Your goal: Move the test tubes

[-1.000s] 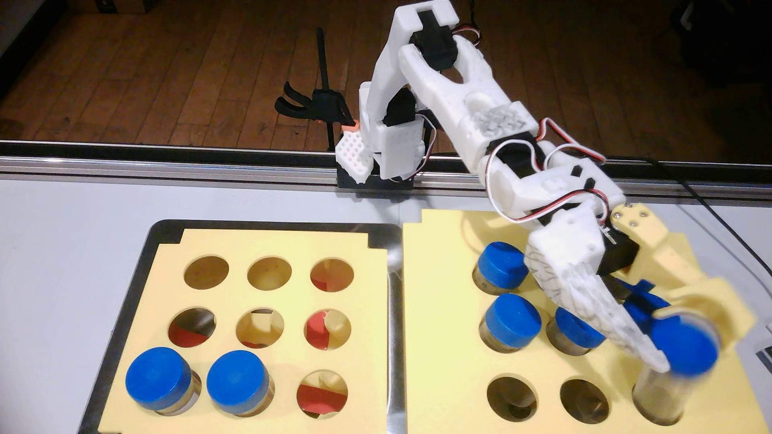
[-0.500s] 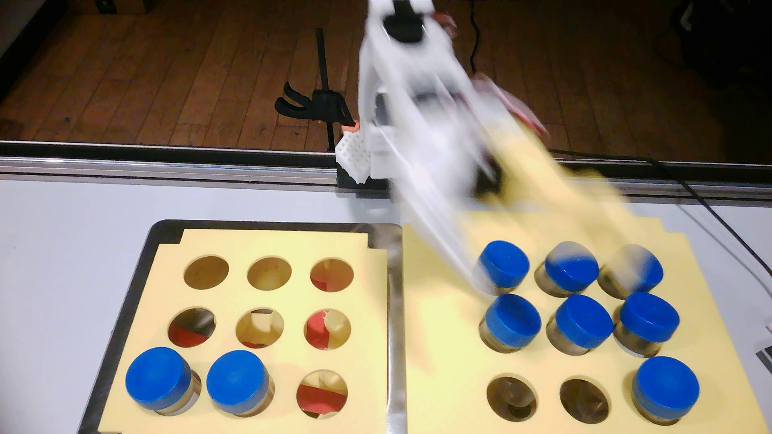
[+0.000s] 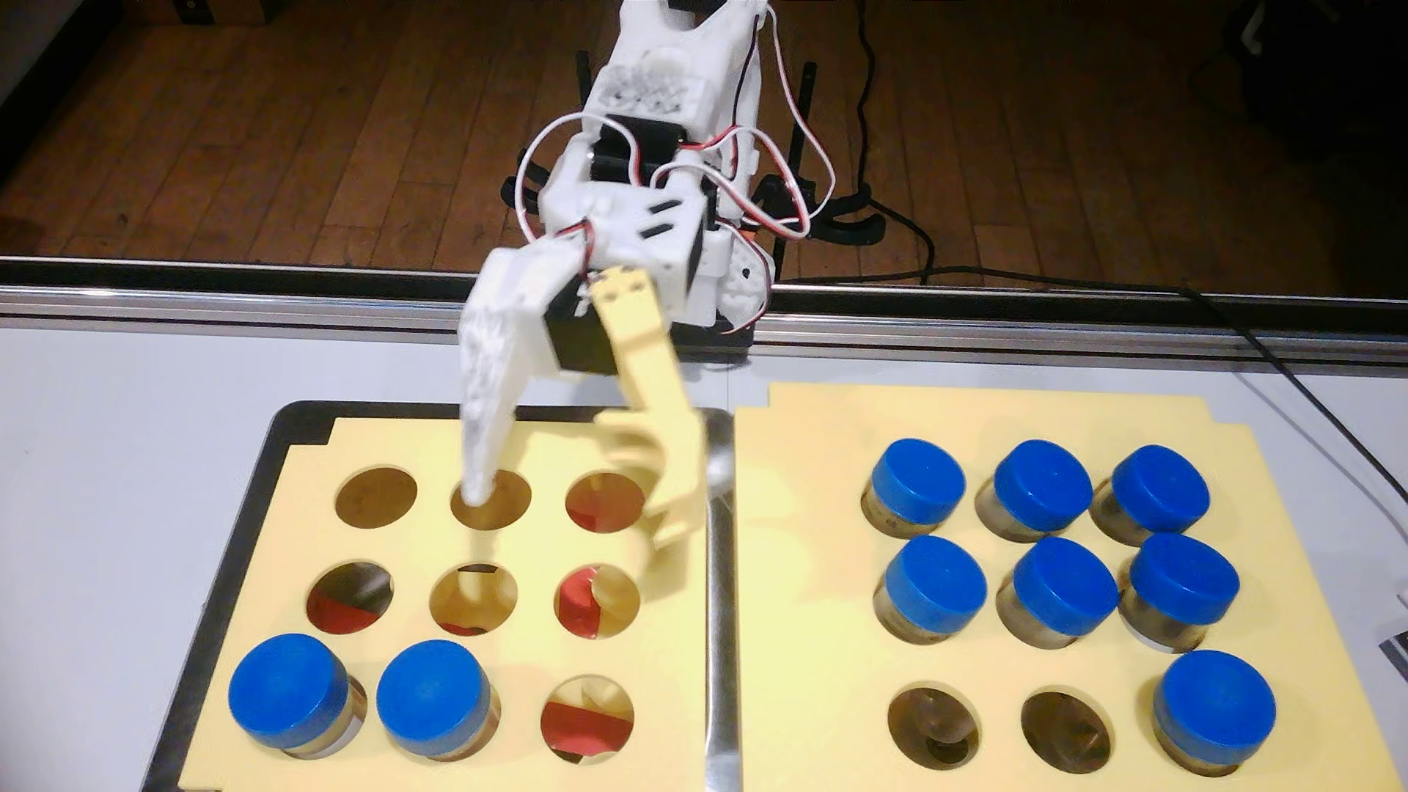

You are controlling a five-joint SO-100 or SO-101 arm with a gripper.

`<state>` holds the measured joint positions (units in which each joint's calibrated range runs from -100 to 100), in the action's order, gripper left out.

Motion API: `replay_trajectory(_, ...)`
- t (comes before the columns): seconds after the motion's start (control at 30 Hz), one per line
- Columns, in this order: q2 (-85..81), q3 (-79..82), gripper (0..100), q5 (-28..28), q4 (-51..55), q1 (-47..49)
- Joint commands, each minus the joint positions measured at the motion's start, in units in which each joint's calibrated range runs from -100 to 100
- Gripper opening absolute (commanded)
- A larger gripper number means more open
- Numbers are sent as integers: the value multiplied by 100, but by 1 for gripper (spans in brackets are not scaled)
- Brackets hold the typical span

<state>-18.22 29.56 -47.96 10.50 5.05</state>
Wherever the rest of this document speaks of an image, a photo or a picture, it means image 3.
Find white gripper with motor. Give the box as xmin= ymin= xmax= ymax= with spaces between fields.
xmin=454 ymin=141 xmax=730 ymax=554

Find blue capped clear test tube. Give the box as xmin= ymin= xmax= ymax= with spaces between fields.
xmin=375 ymin=638 xmax=502 ymax=763
xmin=860 ymin=438 xmax=967 ymax=540
xmin=1120 ymin=531 xmax=1242 ymax=656
xmin=227 ymin=631 xmax=367 ymax=760
xmin=995 ymin=535 xmax=1121 ymax=650
xmin=1151 ymin=649 xmax=1277 ymax=777
xmin=874 ymin=535 xmax=989 ymax=647
xmin=1089 ymin=445 xmax=1214 ymax=548
xmin=975 ymin=440 xmax=1096 ymax=543

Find large yellow foam rack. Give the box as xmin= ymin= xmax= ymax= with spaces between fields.
xmin=731 ymin=379 xmax=1404 ymax=792

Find yellow foam rack in tray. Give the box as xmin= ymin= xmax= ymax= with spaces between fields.
xmin=176 ymin=416 xmax=711 ymax=792

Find metal tray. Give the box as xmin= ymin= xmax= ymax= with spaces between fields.
xmin=141 ymin=399 xmax=741 ymax=792

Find dark bulky object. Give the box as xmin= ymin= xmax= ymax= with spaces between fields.
xmin=1188 ymin=0 xmax=1408 ymax=166

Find small grey object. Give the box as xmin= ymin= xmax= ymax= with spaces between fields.
xmin=1378 ymin=588 xmax=1408 ymax=683

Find aluminium table rail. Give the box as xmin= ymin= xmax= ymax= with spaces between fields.
xmin=0 ymin=255 xmax=1408 ymax=370

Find red and white servo wires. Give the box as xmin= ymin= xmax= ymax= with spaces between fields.
xmin=515 ymin=0 xmax=840 ymax=334

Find thin black cable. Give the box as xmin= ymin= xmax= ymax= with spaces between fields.
xmin=852 ymin=0 xmax=936 ymax=282

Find long black cable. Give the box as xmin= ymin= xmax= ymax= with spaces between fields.
xmin=783 ymin=267 xmax=1408 ymax=502

